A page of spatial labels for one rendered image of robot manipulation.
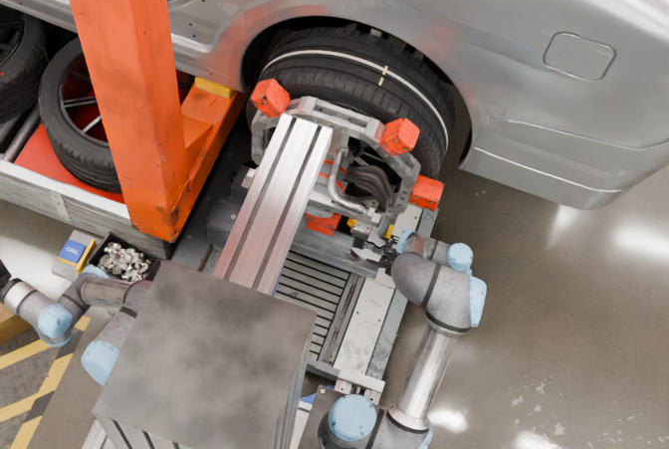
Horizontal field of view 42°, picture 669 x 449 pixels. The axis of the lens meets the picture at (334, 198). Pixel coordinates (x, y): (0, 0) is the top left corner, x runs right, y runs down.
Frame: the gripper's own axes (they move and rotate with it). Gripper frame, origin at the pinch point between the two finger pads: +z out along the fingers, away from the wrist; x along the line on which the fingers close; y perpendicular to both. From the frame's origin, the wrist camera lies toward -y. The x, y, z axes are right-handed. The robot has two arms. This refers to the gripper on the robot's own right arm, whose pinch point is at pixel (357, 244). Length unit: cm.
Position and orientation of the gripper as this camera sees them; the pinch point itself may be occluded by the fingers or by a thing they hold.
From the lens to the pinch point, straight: 268.1
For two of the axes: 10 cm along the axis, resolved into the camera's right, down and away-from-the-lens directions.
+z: -9.4, -3.4, 0.8
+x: -3.4, 8.2, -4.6
